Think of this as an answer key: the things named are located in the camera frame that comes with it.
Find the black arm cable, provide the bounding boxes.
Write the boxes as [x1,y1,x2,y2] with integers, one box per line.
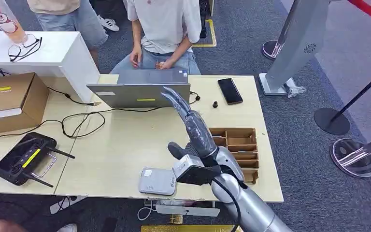
[212,178,241,232]

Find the seated person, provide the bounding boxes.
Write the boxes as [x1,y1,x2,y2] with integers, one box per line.
[110,0,203,76]

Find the black smartphone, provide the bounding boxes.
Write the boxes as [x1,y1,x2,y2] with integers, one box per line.
[217,77,244,105]

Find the black cable with plug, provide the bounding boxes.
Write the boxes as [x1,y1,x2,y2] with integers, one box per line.
[46,87,101,106]

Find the grey flat card reader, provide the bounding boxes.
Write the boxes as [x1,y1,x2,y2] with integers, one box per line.
[138,167,177,196]

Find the white striped sneaker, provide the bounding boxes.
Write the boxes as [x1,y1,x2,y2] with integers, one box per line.
[97,14,120,33]

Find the crumpled clear plastic wrap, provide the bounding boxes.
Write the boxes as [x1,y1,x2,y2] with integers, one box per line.
[285,77,307,98]

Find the black-rimmed eyeglasses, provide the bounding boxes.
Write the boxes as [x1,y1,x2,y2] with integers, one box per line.
[7,37,43,62]

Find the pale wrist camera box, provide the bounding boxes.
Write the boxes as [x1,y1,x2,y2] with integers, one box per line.
[172,154,222,187]

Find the seated person's right hand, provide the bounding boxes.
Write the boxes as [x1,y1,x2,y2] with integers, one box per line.
[129,46,143,69]

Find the pale shoe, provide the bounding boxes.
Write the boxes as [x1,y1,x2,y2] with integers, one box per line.
[57,223,78,232]

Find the standing person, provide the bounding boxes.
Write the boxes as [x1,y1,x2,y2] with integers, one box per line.
[27,0,109,68]

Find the chrome stanchion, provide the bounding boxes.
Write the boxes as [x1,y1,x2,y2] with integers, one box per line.
[261,0,300,61]

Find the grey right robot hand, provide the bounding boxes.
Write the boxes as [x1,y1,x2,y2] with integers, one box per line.
[160,86,219,161]

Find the grey laptop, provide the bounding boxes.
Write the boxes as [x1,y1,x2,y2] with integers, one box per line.
[86,69,192,109]

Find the white power strip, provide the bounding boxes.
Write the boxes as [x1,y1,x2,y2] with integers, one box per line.
[155,204,221,218]

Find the black stanchion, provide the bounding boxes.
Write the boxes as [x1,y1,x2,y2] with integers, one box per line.
[313,63,371,136]

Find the white cabinet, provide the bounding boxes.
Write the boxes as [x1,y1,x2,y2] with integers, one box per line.
[0,31,100,103]

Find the long black looped cable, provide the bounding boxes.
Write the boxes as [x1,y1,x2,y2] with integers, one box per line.
[0,106,164,140]

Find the brown cardboard box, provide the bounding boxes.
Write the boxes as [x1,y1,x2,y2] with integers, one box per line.
[0,72,50,135]

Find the drink cup with snowman print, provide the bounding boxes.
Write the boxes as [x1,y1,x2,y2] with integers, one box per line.
[0,0,29,44]

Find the wooden card box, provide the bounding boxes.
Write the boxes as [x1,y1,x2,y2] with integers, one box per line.
[208,127,260,186]

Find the seated person's left hand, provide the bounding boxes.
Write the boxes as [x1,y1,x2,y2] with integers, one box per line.
[162,58,177,70]

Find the grey kiosk stand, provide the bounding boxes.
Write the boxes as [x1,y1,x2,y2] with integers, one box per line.
[258,0,332,96]

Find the gold floor plate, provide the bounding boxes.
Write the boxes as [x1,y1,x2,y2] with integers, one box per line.
[141,225,244,232]

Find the white cable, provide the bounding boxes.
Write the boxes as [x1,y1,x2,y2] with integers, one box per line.
[137,200,156,221]

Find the black remote controller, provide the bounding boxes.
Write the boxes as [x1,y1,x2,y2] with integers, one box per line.
[0,131,76,189]

